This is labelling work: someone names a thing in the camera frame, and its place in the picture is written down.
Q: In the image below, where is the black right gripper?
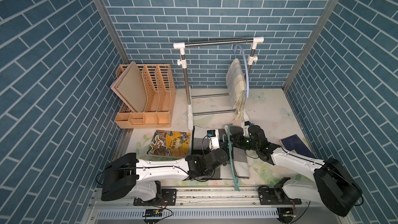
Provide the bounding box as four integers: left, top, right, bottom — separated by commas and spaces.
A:
227, 132, 258, 152

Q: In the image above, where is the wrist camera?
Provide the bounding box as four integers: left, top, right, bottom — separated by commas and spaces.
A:
242, 121, 253, 137
207, 129, 220, 150

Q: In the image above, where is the black mounting plate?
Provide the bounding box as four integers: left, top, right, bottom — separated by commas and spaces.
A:
133, 188, 177, 207
258, 186, 302, 205

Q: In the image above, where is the green circuit board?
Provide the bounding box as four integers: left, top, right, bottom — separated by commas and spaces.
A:
143, 209, 163, 219

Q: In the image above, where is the teal green clothes hanger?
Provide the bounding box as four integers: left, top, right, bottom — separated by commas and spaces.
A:
226, 124, 240, 192

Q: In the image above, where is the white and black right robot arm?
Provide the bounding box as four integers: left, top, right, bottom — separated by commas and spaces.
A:
224, 125, 364, 217

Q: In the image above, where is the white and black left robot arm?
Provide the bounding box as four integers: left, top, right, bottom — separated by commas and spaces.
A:
101, 148, 229, 202

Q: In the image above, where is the light blue clothes hanger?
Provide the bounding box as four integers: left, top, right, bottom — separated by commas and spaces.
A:
233, 43, 250, 99

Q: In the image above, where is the white and steel clothes rack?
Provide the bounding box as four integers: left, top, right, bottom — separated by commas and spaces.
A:
173, 37, 264, 131

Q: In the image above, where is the yellow illustrated book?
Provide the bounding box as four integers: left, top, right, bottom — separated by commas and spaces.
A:
147, 130, 192, 158

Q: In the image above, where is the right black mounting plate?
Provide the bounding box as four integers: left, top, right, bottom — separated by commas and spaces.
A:
258, 186, 302, 205

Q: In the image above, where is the plaid cream blue scarf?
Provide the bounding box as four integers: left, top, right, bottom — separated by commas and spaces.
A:
226, 59, 247, 123

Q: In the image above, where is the orange plastic file organizer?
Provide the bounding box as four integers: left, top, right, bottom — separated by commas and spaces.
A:
115, 64, 176, 129

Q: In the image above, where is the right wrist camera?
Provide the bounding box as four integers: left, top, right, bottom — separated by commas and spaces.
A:
242, 121, 253, 137

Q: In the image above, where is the beige folder board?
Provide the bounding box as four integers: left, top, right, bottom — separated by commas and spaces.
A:
110, 62, 147, 113

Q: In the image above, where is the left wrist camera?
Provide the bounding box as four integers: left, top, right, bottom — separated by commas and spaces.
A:
207, 129, 220, 150

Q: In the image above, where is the dark blue notebook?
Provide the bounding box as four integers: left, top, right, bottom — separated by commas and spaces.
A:
280, 134, 315, 159

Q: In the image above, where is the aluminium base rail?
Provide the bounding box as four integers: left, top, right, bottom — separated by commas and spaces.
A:
82, 186, 354, 224

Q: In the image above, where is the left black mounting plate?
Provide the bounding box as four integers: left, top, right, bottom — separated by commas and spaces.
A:
133, 188, 177, 207

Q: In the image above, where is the black grey checkered mat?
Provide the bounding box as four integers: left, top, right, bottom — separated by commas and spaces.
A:
190, 127, 250, 181

